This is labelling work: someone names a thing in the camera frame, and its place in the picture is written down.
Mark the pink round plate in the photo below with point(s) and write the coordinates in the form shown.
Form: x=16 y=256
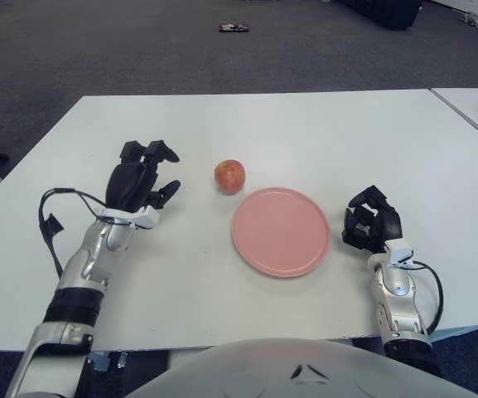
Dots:
x=282 y=232

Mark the small grey toy robot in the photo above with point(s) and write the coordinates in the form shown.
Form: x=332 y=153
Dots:
x=472 y=18

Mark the metal table bracket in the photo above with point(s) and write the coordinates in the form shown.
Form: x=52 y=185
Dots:
x=104 y=360

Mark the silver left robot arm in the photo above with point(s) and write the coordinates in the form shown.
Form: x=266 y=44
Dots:
x=93 y=248

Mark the small dark flat floor object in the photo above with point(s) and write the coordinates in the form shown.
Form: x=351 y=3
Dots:
x=234 y=27

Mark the black case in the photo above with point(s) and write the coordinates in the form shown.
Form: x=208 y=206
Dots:
x=387 y=12

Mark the silver robot torso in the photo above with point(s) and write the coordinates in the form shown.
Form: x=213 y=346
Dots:
x=263 y=369

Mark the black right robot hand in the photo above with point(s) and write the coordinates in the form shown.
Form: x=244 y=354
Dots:
x=389 y=226

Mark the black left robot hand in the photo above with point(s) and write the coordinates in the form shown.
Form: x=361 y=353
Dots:
x=128 y=186

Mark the red apple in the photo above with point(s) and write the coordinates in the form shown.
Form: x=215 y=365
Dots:
x=230 y=176

